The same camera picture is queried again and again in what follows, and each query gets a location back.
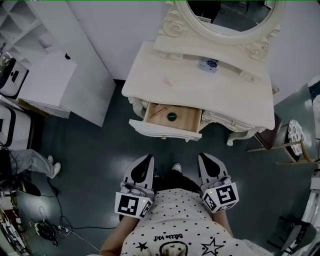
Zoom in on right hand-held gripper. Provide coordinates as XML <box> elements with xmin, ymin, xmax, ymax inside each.
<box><xmin>197</xmin><ymin>152</ymin><xmax>240</xmax><ymax>214</ymax></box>

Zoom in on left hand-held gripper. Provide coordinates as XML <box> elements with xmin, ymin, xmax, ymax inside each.
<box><xmin>114</xmin><ymin>154</ymin><xmax>156</xmax><ymax>220</ymax></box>

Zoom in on cream wooden vanity drawer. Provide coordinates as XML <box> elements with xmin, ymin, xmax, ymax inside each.
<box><xmin>128</xmin><ymin>100</ymin><xmax>203</xmax><ymax>143</ymax></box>

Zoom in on rose gold makeup pen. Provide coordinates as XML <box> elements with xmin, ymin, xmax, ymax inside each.
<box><xmin>149</xmin><ymin>107</ymin><xmax>169</xmax><ymax>119</ymax></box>

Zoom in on blue patterned makeup box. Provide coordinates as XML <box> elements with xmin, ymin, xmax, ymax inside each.
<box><xmin>197</xmin><ymin>58</ymin><xmax>220</xmax><ymax>74</ymax></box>

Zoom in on person's left forearm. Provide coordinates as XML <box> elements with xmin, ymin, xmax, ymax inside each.
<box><xmin>99</xmin><ymin>214</ymin><xmax>141</xmax><ymax>254</ymax></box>

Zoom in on person's right forearm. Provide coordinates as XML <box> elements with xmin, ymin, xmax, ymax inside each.
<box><xmin>212</xmin><ymin>211</ymin><xmax>236</xmax><ymax>239</ymax></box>

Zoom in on closed cream vanity drawer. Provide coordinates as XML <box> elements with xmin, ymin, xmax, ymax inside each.
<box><xmin>201</xmin><ymin>111</ymin><xmax>253</xmax><ymax>133</ymax></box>

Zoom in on cream carved vanity table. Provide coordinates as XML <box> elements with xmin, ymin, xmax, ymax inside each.
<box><xmin>121</xmin><ymin>0</ymin><xmax>288</xmax><ymax>147</ymax></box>

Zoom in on oval vanity mirror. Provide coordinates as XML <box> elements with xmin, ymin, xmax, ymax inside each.
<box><xmin>186</xmin><ymin>0</ymin><xmax>276</xmax><ymax>36</ymax></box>

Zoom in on person's dark trousers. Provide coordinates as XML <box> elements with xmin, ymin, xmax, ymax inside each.
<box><xmin>152</xmin><ymin>169</ymin><xmax>204</xmax><ymax>199</ymax></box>

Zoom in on white polka dot shirt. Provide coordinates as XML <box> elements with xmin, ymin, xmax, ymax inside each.
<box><xmin>119</xmin><ymin>188</ymin><xmax>275</xmax><ymax>256</ymax></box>

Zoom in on dark brown stool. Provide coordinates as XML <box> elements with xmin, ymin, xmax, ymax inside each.
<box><xmin>253</xmin><ymin>113</ymin><xmax>283</xmax><ymax>151</ymax></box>

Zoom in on light wooden stool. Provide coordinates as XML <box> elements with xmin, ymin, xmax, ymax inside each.
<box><xmin>246</xmin><ymin>136</ymin><xmax>316</xmax><ymax>166</ymax></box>

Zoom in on round patterned seat cushion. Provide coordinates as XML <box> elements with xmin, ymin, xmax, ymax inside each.
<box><xmin>286</xmin><ymin>119</ymin><xmax>306</xmax><ymax>156</ymax></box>

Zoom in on white cabinet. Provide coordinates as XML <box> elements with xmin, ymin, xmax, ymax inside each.
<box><xmin>16</xmin><ymin>49</ymin><xmax>79</xmax><ymax>120</ymax></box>

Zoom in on black and white case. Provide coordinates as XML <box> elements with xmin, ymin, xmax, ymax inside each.
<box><xmin>0</xmin><ymin>104</ymin><xmax>35</xmax><ymax>149</ymax></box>
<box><xmin>0</xmin><ymin>57</ymin><xmax>30</xmax><ymax>100</ymax></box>

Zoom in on white shelf unit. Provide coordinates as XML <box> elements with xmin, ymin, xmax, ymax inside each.
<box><xmin>0</xmin><ymin>0</ymin><xmax>55</xmax><ymax>62</ymax></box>

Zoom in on black floor cable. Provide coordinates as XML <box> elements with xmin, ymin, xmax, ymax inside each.
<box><xmin>37</xmin><ymin>174</ymin><xmax>118</xmax><ymax>232</ymax></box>

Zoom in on white floor cable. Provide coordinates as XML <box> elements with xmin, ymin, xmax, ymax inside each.
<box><xmin>63</xmin><ymin>231</ymin><xmax>101</xmax><ymax>252</ymax></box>

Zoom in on black frame chair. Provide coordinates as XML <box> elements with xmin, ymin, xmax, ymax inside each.
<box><xmin>266</xmin><ymin>215</ymin><xmax>319</xmax><ymax>256</ymax></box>

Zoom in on black cable reel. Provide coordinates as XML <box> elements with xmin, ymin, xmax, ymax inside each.
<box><xmin>33</xmin><ymin>219</ymin><xmax>60</xmax><ymax>247</ymax></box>

